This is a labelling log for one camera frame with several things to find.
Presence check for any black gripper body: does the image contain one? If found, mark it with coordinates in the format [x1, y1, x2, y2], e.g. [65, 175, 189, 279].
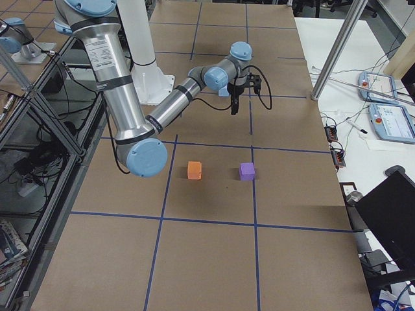
[226, 82, 248, 101]

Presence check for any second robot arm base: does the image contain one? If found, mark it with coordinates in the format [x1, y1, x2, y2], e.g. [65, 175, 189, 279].
[1, 17, 56, 65]

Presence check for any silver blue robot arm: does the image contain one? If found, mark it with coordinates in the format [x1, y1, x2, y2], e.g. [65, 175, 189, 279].
[54, 1, 252, 177]

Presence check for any purple block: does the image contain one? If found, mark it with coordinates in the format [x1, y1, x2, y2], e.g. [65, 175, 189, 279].
[239, 162, 255, 181]

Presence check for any orange block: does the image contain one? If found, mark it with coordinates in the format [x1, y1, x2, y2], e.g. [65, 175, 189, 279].
[187, 161, 202, 180]

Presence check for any black marker pen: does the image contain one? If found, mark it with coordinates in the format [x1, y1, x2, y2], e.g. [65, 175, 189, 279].
[347, 119, 368, 134]

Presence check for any upper teach pendant tablet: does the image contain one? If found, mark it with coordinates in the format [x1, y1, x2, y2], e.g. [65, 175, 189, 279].
[358, 71, 398, 104]

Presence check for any teach pendant tablet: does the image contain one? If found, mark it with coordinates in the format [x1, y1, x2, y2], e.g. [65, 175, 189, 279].
[368, 103, 414, 144]
[358, 71, 398, 104]

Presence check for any metal cup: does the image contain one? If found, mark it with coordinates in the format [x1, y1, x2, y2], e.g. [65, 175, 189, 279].
[346, 190, 364, 207]

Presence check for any lower teach pendant tablet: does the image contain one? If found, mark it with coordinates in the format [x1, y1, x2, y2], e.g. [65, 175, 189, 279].
[368, 103, 414, 144]

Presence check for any black monitor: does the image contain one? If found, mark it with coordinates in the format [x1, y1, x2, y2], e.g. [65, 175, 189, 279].
[355, 171, 414, 289]

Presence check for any stack of books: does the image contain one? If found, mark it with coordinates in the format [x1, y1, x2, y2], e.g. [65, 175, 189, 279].
[1, 218, 29, 290]

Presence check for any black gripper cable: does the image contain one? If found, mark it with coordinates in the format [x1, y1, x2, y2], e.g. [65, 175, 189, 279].
[191, 64, 273, 113]

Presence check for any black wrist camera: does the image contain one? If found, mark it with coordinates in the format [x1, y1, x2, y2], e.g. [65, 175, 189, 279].
[246, 73, 262, 96]

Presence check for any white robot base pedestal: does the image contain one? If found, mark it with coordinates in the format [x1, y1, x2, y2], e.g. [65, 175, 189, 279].
[117, 0, 175, 106]

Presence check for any aluminium frame post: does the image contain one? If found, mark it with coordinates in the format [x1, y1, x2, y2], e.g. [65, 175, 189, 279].
[311, 0, 368, 101]

